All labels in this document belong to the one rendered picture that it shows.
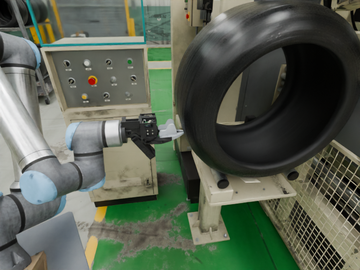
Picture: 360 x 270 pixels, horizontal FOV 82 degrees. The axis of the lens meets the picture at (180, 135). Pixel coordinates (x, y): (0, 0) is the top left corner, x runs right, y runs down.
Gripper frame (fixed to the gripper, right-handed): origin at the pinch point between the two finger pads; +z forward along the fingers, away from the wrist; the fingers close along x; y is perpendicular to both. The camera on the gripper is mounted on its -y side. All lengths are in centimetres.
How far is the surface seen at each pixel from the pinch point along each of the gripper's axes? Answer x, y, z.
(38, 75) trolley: 295, -60, -179
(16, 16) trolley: 295, 21, -181
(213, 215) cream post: 26, -86, 28
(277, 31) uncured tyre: -11.4, 34.0, 20.7
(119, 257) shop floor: 18, -108, -38
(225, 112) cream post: 26.7, -6.1, 26.7
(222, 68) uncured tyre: -11.4, 25.6, 8.3
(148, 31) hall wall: 906, -65, 5
